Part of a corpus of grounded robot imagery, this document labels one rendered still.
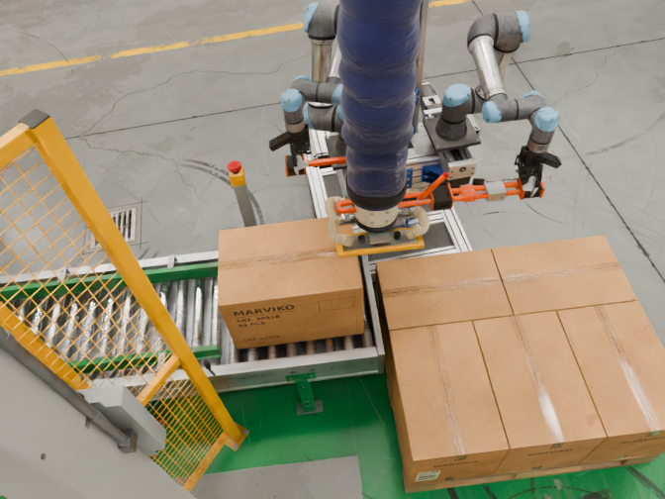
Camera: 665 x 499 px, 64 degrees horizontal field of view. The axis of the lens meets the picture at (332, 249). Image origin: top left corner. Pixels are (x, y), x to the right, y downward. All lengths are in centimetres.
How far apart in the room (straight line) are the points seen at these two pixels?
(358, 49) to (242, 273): 114
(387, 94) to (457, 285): 135
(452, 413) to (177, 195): 253
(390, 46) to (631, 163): 310
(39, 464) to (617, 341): 235
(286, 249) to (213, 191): 173
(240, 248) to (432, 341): 97
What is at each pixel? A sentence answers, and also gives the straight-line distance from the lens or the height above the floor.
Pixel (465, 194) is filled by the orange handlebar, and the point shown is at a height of 125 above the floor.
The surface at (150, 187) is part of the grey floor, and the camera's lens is 418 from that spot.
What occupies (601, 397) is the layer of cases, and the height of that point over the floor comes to 54.
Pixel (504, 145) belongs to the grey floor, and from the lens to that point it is 426.
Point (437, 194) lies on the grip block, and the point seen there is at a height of 125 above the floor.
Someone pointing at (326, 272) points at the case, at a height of 95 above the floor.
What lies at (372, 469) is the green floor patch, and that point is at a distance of 289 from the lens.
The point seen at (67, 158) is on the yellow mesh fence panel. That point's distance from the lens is 136.
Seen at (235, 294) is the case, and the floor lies 95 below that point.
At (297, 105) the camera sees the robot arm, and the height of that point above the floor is 156.
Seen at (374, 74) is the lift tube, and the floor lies 189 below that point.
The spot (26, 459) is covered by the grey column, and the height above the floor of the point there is 197.
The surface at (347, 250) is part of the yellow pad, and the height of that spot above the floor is 113.
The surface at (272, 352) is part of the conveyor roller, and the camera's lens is 254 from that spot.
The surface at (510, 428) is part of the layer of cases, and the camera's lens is 245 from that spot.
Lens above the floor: 280
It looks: 53 degrees down
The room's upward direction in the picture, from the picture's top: 5 degrees counter-clockwise
